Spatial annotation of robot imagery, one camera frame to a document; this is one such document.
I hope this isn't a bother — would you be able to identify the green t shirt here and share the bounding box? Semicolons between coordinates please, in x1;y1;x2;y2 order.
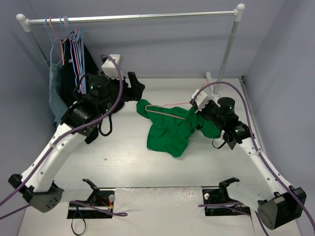
136;99;220;158

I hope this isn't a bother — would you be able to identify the silver clothes rack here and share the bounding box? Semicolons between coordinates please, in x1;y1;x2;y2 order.
16;3;245;82

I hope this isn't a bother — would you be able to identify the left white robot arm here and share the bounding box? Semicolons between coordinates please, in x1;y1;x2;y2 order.
8;72;145;213

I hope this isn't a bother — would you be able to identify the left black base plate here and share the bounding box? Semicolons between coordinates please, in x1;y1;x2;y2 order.
67;179;115;219

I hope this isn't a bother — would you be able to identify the pink wire hanger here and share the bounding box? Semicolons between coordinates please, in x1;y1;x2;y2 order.
145;82;217;120
65;16;87;94

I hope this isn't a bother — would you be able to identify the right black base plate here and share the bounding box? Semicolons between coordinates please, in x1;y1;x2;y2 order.
201;177;251;217

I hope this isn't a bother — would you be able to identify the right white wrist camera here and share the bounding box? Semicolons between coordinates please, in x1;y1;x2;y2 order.
189;89;211;114

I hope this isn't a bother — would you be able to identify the pink empty wire hanger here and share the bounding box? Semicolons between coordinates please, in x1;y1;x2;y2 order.
65;16;87;94

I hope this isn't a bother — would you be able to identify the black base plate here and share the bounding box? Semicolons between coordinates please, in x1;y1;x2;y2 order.
67;179;115;219
201;177;251;217

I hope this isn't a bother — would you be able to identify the black cable loop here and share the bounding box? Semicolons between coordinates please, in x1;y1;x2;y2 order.
70;206;87;236

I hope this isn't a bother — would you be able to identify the blue hanger far left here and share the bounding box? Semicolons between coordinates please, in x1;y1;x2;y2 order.
44;17;61;69

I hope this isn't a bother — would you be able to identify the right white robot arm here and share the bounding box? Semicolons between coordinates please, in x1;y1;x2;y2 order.
191;97;307;230

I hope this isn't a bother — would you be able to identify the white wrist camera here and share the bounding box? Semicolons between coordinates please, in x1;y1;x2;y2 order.
101;54;121;78
189;89;211;114

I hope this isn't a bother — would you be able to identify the blue empty wire hanger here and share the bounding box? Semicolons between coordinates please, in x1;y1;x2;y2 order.
59;16;87;94

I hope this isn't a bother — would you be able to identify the purple cable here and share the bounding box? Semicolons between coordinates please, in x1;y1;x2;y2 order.
190;81;315;236
0;54;128;221

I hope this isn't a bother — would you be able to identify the black hanging garment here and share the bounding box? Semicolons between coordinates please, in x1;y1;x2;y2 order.
60;41;98;107

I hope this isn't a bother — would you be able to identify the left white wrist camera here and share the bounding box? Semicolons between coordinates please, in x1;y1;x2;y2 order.
101;54;121;78

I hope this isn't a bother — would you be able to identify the blue hanging garment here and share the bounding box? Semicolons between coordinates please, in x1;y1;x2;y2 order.
49;61;68;128

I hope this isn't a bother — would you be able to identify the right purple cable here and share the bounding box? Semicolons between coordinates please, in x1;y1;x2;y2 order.
190;81;315;236

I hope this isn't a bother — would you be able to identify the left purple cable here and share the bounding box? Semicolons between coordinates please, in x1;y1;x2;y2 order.
0;54;128;221

